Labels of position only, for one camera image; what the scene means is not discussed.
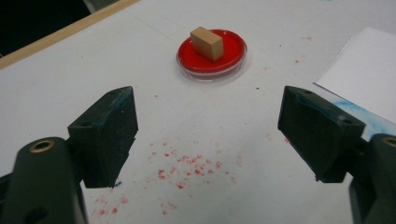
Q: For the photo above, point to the wooden table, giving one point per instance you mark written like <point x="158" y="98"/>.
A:
<point x="62" y="32"/>

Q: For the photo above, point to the wooden stamp block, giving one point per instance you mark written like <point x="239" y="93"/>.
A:
<point x="207" y="45"/>

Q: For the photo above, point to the round red ink pad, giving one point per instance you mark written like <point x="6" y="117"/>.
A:
<point x="193" y="59"/>

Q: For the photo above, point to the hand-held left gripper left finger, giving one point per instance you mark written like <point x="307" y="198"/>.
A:
<point x="102" y="137"/>

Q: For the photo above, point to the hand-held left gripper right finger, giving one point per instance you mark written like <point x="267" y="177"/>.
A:
<point x="320" y="137"/>

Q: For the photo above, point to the white paper sheet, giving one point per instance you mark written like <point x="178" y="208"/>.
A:
<point x="367" y="71"/>

